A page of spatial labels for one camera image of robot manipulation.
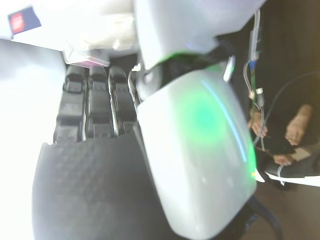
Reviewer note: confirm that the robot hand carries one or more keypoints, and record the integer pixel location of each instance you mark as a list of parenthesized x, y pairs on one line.
[(100, 190)]

